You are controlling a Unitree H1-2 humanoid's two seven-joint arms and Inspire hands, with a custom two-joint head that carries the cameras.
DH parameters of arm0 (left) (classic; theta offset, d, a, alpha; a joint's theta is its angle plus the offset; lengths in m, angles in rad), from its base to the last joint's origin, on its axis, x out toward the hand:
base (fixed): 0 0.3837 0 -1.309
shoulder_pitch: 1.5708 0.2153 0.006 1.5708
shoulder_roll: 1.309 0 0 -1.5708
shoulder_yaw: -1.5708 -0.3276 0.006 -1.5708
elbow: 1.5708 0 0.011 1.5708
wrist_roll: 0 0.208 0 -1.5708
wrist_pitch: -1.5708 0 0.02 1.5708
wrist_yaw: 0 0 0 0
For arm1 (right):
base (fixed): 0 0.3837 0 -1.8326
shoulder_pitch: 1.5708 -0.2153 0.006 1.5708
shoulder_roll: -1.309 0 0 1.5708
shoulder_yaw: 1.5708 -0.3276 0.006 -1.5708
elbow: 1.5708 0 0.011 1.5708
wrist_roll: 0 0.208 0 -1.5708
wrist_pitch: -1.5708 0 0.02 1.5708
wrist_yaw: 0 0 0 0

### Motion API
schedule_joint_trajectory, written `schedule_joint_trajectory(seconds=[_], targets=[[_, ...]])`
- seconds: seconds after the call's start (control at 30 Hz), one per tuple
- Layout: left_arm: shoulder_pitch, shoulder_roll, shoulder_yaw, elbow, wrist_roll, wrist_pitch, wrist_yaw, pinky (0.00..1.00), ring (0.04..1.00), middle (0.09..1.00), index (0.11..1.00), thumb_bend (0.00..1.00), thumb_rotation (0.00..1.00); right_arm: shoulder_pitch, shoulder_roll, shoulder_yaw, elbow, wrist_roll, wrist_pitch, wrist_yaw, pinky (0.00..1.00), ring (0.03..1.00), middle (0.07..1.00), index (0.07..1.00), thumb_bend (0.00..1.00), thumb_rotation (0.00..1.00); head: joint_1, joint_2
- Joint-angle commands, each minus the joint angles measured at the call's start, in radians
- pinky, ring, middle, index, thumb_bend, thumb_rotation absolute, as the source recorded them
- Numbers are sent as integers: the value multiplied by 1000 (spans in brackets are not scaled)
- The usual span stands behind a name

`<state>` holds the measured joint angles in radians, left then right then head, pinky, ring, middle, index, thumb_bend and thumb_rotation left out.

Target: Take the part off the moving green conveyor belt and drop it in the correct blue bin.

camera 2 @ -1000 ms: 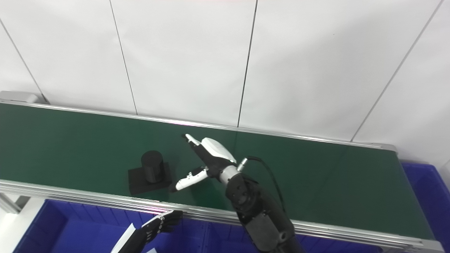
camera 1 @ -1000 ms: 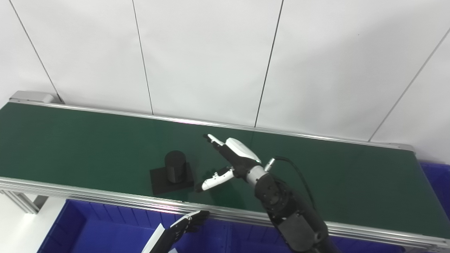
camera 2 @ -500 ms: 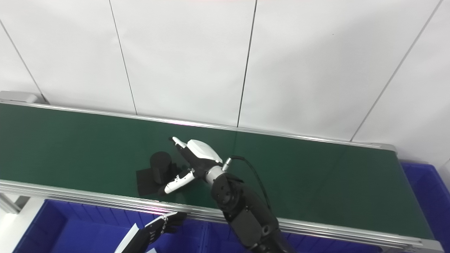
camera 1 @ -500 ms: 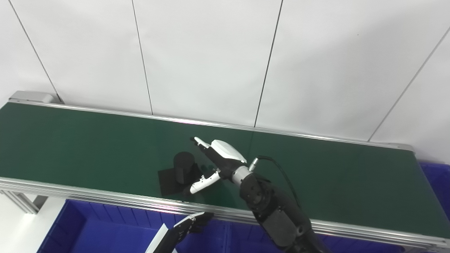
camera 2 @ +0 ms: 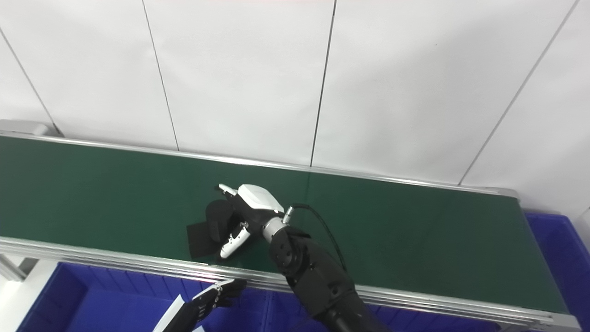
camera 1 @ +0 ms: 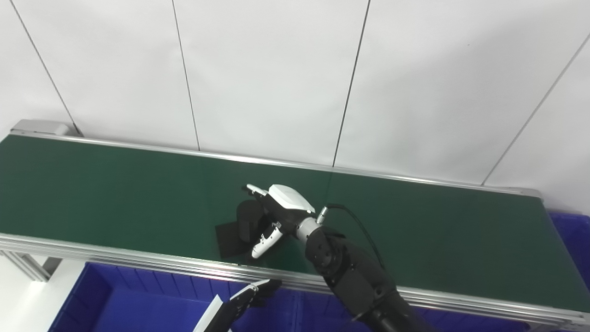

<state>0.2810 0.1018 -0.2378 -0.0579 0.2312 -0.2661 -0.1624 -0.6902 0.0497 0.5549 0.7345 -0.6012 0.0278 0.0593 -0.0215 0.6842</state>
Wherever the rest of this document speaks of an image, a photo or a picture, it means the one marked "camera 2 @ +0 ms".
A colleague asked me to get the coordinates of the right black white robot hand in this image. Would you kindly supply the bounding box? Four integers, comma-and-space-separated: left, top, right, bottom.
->
217, 183, 286, 259

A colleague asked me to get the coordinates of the black cylinder part square base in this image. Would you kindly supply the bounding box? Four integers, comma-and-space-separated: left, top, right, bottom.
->
186, 199, 241, 260

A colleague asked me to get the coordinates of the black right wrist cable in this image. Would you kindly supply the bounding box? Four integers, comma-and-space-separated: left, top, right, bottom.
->
283, 203, 348, 273

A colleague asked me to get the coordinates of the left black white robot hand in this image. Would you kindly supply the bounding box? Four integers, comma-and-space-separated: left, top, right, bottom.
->
152, 278, 248, 332

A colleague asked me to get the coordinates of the green conveyor belt aluminium frame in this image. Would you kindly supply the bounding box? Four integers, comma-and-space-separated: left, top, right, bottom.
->
0, 120, 582, 331

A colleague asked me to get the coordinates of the aluminium conveyor leg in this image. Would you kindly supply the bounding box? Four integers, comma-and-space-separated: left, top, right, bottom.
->
0, 253, 41, 283

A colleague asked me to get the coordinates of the blue plastic bin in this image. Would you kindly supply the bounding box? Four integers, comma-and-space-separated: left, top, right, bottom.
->
522, 210, 590, 332
265, 290, 504, 332
16, 261, 273, 332

